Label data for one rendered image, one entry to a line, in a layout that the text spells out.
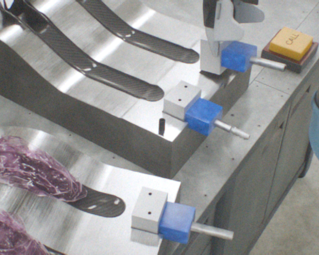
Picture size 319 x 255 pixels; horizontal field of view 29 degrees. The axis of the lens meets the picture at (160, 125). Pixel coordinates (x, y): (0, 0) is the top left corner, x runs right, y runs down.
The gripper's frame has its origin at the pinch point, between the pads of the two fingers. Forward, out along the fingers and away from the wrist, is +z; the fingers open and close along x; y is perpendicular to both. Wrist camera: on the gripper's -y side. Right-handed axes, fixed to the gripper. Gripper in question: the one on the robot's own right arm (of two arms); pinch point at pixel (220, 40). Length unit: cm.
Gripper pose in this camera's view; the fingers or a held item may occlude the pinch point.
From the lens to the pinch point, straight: 98.3
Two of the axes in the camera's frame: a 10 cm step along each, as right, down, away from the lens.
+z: 0.2, 8.3, 5.6
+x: 5.4, -4.8, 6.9
